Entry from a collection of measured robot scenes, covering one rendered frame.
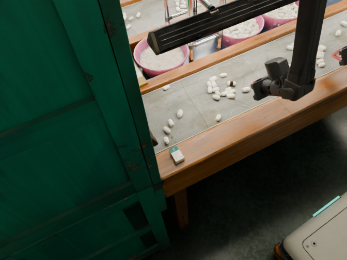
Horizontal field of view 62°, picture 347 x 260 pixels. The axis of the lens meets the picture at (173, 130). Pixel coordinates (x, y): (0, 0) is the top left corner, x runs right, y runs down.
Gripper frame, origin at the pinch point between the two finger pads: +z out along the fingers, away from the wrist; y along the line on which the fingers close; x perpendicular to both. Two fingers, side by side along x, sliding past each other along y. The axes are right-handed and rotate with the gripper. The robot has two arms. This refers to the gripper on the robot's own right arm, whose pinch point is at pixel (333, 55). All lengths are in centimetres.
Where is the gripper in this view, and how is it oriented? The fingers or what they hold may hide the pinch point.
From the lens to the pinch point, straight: 145.8
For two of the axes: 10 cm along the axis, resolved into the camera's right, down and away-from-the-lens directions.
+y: -8.9, 4.1, -2.1
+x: 3.5, 9.0, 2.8
